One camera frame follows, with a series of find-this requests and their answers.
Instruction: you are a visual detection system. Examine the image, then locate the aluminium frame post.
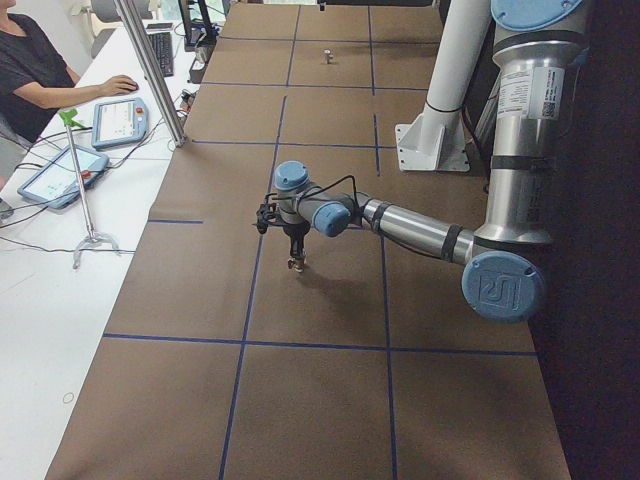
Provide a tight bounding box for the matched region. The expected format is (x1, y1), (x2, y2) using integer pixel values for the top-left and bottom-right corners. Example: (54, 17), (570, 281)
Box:
(114, 0), (186, 147)

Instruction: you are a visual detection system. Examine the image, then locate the upper blue teach pendant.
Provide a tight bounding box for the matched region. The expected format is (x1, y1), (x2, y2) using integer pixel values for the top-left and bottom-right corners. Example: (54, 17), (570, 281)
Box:
(91, 97), (148, 150)

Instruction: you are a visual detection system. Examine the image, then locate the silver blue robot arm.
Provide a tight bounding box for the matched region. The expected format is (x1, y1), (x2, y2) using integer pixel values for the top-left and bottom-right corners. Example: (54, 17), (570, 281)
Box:
(256, 1), (593, 323)

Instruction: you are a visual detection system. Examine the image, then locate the silver pipe fitting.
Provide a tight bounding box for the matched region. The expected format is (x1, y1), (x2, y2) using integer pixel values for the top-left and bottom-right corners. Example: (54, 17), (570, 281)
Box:
(323, 49), (334, 65)

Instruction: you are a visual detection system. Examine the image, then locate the silver reacher grabber tool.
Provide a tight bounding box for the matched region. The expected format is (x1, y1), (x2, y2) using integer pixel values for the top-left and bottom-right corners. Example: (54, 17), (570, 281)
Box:
(59, 108), (120, 270)

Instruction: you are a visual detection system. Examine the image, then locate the black keyboard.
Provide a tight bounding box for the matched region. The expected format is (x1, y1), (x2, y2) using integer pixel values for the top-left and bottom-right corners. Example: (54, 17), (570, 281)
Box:
(147, 32), (174, 77)

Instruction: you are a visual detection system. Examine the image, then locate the black computer mouse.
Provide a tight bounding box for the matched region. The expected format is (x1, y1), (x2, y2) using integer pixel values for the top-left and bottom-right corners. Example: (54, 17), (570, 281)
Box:
(116, 84), (138, 95)

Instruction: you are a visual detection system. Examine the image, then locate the person's hand on mouse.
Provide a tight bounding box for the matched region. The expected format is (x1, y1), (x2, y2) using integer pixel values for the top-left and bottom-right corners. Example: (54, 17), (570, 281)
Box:
(100, 75), (138, 97)

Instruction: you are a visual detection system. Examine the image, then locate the person in black shirt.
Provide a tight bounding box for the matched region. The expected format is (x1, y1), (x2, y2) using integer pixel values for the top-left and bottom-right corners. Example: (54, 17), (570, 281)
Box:
(0, 0), (139, 144)

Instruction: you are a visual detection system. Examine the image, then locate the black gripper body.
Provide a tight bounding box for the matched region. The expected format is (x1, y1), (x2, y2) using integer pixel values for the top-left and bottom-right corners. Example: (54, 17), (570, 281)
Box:
(283, 224), (308, 253)

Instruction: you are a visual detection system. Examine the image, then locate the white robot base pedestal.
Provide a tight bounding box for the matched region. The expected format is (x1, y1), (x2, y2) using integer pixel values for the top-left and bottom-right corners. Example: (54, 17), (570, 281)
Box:
(395, 0), (491, 172)

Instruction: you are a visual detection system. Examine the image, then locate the blue teach pendant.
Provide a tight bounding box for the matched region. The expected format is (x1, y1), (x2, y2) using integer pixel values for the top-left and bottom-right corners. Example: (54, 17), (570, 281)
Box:
(91, 97), (148, 150)
(17, 146), (109, 210)

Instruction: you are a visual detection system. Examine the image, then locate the lower blue teach pendant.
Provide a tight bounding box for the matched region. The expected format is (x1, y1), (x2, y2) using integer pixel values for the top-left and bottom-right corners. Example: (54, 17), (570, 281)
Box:
(17, 146), (109, 210)

